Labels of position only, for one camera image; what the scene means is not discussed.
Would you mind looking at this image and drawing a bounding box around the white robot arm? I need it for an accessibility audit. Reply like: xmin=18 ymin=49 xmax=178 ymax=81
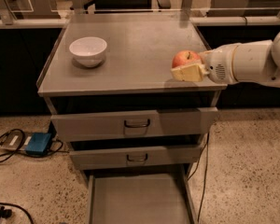
xmin=171 ymin=32 xmax=280 ymax=88

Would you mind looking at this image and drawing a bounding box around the white ceramic bowl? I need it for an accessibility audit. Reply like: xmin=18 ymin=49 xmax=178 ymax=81
xmin=69 ymin=36 xmax=107 ymax=67

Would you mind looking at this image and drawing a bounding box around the grey metal drawer cabinet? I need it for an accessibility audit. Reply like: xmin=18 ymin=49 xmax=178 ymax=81
xmin=35 ymin=12 xmax=231 ymax=224

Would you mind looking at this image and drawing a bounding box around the red apple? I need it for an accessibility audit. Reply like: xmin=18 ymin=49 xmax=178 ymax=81
xmin=172 ymin=50 xmax=202 ymax=68

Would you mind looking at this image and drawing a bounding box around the grey top drawer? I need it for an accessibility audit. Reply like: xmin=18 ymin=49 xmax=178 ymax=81
xmin=51 ymin=107 xmax=217 ymax=142

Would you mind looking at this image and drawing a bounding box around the black cable on floor left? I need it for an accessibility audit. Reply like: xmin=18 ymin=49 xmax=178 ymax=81
xmin=0 ymin=128 xmax=69 ymax=164

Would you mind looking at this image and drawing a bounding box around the grey flat device on floor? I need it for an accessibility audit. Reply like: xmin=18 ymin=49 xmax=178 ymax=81
xmin=0 ymin=132 xmax=32 ymax=151

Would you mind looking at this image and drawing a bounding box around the blue box on floor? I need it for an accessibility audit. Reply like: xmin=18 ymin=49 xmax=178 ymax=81
xmin=25 ymin=133 xmax=51 ymax=156

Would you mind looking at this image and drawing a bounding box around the grey middle drawer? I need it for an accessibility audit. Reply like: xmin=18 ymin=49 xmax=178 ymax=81
xmin=69 ymin=138 xmax=203 ymax=170

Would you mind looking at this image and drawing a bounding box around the black cable beside cabinet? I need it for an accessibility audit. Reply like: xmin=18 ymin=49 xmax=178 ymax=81
xmin=187 ymin=133 xmax=210 ymax=224

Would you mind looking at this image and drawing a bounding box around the grey bottom drawer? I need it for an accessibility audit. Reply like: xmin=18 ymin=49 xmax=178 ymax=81
xmin=86 ymin=172 xmax=198 ymax=224

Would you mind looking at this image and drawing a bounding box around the grey drawer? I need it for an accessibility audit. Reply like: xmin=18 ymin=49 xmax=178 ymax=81
xmin=69 ymin=138 xmax=203 ymax=170
xmin=86 ymin=172 xmax=198 ymax=224
xmin=51 ymin=107 xmax=217 ymax=142

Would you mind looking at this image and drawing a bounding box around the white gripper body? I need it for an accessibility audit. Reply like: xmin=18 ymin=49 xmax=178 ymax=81
xmin=202 ymin=43 xmax=239 ymax=85

